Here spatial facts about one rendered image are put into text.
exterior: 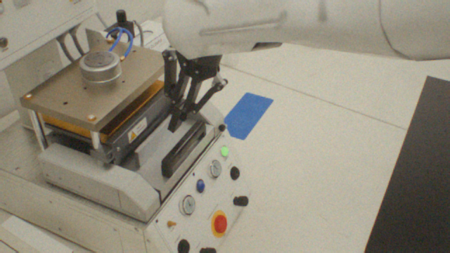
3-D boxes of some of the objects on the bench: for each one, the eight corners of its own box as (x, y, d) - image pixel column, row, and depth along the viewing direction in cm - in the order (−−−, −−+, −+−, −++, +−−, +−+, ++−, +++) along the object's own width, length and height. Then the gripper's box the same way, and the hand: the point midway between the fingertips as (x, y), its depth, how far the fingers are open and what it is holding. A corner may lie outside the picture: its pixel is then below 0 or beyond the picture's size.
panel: (192, 288, 96) (152, 221, 88) (251, 193, 117) (223, 132, 109) (200, 289, 95) (159, 221, 87) (258, 193, 116) (230, 131, 108)
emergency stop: (216, 236, 104) (209, 223, 103) (223, 224, 107) (217, 211, 106) (221, 237, 104) (214, 223, 102) (229, 224, 106) (223, 211, 105)
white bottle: (240, 64, 167) (242, 27, 158) (228, 67, 165) (228, 30, 156) (234, 57, 170) (235, 21, 161) (222, 61, 169) (221, 24, 160)
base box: (-4, 209, 113) (-28, 156, 103) (95, 124, 140) (84, 75, 129) (187, 297, 95) (182, 244, 84) (259, 180, 121) (262, 128, 110)
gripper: (161, 22, 75) (136, 120, 91) (229, 65, 73) (191, 156, 90) (185, 5, 80) (157, 100, 97) (249, 44, 78) (210, 134, 95)
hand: (178, 116), depth 91 cm, fingers closed
